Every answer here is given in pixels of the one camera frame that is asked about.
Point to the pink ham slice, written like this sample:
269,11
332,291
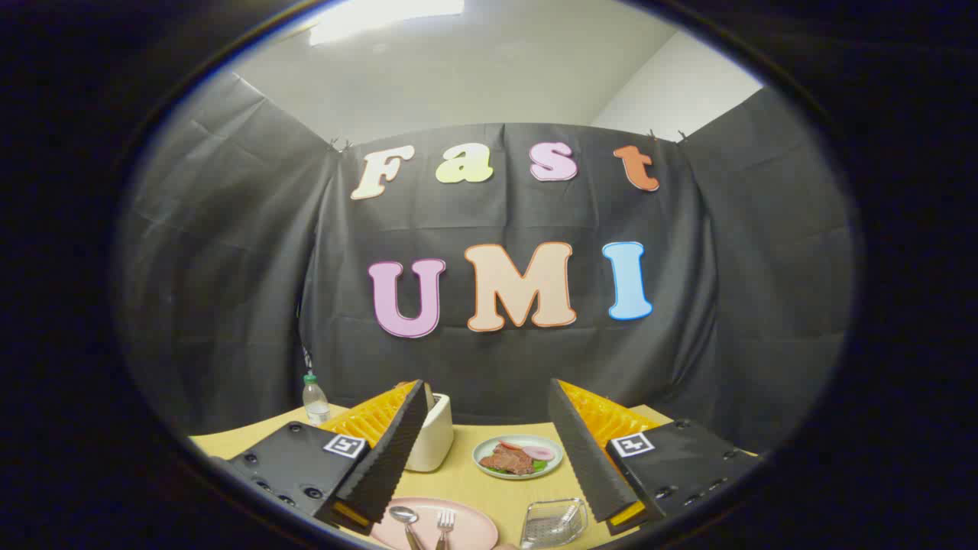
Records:
539,452

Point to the silver spoon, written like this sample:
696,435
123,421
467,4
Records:
407,523

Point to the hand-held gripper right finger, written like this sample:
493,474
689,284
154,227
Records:
584,451

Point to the light green plate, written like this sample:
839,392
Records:
489,462

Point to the pink plate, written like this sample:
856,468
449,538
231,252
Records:
474,523

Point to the silver fork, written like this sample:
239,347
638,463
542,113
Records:
445,528

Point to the slice of cooked meat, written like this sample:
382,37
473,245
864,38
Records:
506,461

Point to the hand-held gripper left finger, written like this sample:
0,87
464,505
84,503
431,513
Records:
390,451

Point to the clear plastic water bottle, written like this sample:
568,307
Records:
315,402

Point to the white toaster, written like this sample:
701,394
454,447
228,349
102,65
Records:
433,435

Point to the black backdrop cloth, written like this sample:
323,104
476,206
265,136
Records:
535,229

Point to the clear plastic container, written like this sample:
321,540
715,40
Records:
552,523

